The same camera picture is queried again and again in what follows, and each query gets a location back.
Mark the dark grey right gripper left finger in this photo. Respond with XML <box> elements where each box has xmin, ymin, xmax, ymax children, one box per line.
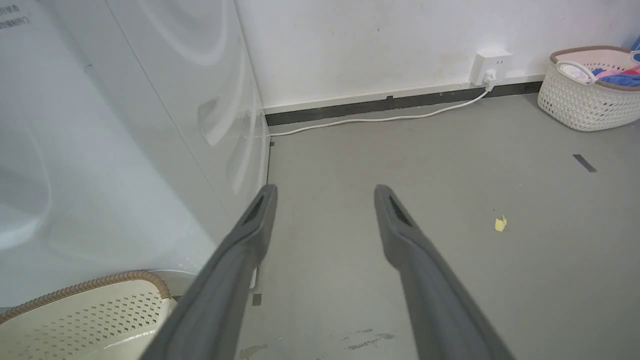
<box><xmin>140</xmin><ymin>184</ymin><xmax>278</xmax><ymax>360</ymax></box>

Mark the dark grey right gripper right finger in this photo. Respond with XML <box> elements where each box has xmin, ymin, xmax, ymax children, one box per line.
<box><xmin>374</xmin><ymin>184</ymin><xmax>516</xmax><ymax>360</ymax></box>

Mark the blue cloth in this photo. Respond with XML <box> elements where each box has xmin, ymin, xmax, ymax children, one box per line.
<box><xmin>592</xmin><ymin>38</ymin><xmax>640</xmax><ymax>88</ymax></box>

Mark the white wall power socket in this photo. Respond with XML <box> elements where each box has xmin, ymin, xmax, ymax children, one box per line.
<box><xmin>469</xmin><ymin>49</ymin><xmax>514</xmax><ymax>87</ymax></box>

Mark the pink cloth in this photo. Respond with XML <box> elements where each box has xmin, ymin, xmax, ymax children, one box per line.
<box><xmin>595</xmin><ymin>64</ymin><xmax>640</xmax><ymax>80</ymax></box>

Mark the white cloth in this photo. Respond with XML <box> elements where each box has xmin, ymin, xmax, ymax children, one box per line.
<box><xmin>561</xmin><ymin>64</ymin><xmax>594</xmax><ymax>84</ymax></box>

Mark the white washing machine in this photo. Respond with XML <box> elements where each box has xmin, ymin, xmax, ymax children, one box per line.
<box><xmin>0</xmin><ymin>0</ymin><xmax>271</xmax><ymax>308</ymax></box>

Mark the white power cable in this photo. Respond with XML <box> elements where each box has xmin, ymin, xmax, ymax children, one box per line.
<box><xmin>269</xmin><ymin>70</ymin><xmax>497</xmax><ymax>137</ymax></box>

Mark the white woven laundry basket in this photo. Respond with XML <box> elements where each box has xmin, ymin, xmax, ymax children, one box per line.
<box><xmin>537</xmin><ymin>46</ymin><xmax>640</xmax><ymax>132</ymax></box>

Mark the cream perforated laundry basket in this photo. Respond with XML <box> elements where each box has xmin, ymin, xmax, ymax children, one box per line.
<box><xmin>0</xmin><ymin>270</ymin><xmax>178</xmax><ymax>360</ymax></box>

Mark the black floor tape strip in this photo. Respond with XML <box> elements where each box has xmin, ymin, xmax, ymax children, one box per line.
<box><xmin>573</xmin><ymin>154</ymin><xmax>598</xmax><ymax>173</ymax></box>

